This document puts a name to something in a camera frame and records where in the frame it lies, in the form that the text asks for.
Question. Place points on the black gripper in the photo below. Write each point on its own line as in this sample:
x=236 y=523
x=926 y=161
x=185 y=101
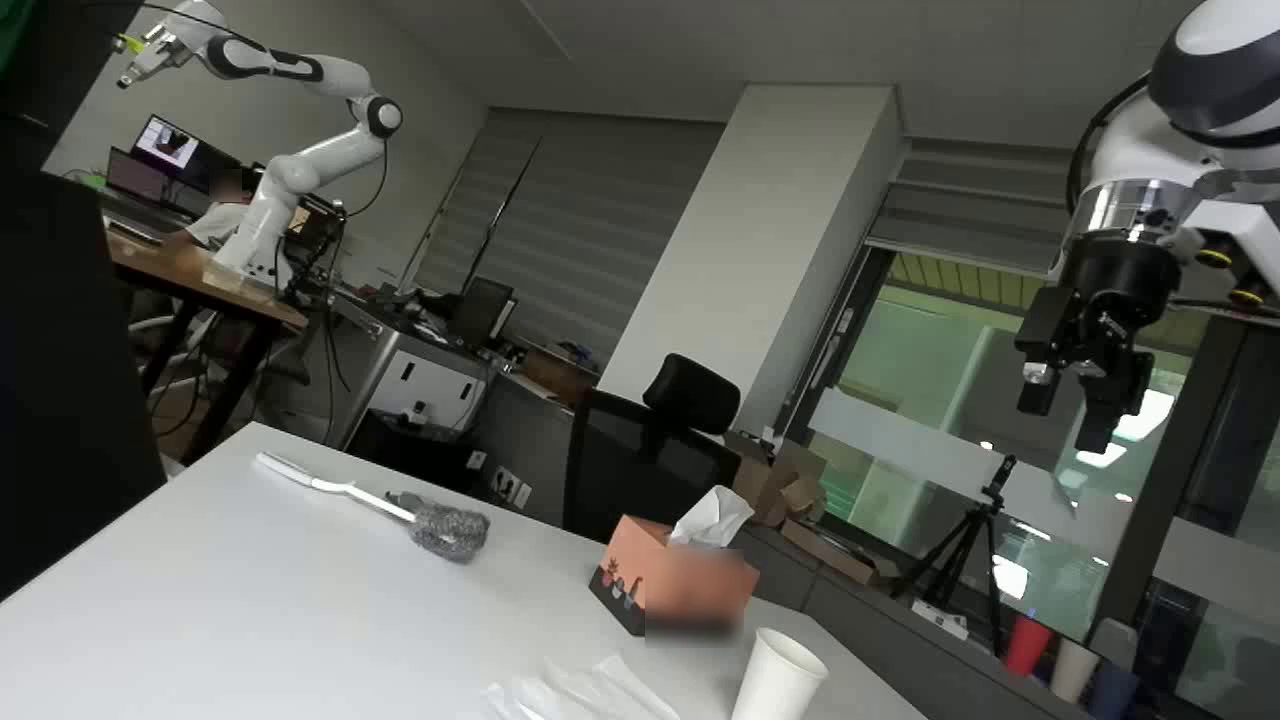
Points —
x=1104 y=285

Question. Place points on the white tissue sheet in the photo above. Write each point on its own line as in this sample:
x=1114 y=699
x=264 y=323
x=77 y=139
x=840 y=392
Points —
x=714 y=516

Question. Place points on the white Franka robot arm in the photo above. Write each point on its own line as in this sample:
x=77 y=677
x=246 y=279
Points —
x=1201 y=187

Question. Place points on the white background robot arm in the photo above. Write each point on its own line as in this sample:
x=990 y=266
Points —
x=286 y=174

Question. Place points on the cardboard box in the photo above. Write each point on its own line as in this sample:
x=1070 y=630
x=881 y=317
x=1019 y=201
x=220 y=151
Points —
x=784 y=491

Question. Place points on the orange tissue box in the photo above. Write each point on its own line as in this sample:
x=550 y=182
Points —
x=675 y=585

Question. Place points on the grey cup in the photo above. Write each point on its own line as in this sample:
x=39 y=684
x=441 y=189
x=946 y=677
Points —
x=1118 y=639

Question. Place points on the red cup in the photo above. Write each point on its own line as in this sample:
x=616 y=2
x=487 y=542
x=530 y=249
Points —
x=1024 y=644

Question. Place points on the white plastic cup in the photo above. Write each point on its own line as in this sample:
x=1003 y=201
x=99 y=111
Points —
x=1075 y=671

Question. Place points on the blue cup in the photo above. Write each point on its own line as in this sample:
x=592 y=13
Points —
x=1110 y=692

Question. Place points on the black office chair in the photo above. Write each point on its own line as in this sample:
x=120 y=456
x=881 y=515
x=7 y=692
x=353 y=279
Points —
x=685 y=392

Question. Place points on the white paper cup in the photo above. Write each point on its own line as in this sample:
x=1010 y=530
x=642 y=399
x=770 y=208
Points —
x=778 y=683

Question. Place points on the grey window blinds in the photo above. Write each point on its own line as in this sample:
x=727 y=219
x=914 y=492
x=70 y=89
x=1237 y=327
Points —
x=573 y=225

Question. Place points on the white computer case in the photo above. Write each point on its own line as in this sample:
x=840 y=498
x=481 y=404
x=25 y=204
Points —
x=427 y=387

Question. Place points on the wooden desk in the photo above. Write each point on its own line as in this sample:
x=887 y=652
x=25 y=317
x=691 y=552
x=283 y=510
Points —
x=201 y=272

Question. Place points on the open laptop screen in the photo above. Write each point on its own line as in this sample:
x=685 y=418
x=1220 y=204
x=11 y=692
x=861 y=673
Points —
x=167 y=141

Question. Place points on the black partition panel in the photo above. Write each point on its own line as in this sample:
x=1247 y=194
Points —
x=66 y=332

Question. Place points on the black camera tripod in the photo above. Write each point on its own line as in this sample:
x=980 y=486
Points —
x=962 y=546

